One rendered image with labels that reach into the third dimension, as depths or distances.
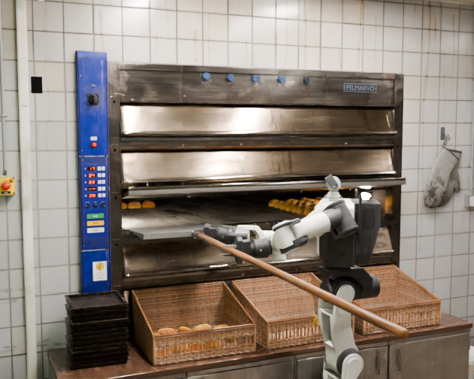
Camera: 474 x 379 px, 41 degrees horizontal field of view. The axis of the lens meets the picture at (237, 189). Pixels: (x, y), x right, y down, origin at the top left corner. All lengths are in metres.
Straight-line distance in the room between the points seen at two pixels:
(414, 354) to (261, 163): 1.42
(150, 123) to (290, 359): 1.48
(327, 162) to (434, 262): 1.12
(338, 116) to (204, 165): 0.95
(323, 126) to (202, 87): 0.82
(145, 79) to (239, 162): 0.73
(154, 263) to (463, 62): 2.50
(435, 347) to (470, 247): 1.03
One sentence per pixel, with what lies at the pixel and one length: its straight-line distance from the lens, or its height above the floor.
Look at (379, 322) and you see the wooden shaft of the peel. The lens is 1.89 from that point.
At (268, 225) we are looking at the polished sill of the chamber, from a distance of 3.87.
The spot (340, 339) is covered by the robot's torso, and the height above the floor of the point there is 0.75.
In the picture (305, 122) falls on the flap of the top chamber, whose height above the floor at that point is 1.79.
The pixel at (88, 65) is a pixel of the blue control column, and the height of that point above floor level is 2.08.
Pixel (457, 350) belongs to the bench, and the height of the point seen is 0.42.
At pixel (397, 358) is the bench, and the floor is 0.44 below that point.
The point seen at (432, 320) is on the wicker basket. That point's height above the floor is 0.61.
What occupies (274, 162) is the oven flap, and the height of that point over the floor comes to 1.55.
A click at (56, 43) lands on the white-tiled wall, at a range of 3.51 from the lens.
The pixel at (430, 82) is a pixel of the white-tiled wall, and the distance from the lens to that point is 4.50.
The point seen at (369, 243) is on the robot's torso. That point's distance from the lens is 2.99.
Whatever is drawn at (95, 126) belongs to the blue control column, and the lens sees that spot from 3.48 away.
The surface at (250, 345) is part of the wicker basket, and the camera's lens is 3.43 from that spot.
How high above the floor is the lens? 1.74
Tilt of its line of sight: 5 degrees down
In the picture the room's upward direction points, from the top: straight up
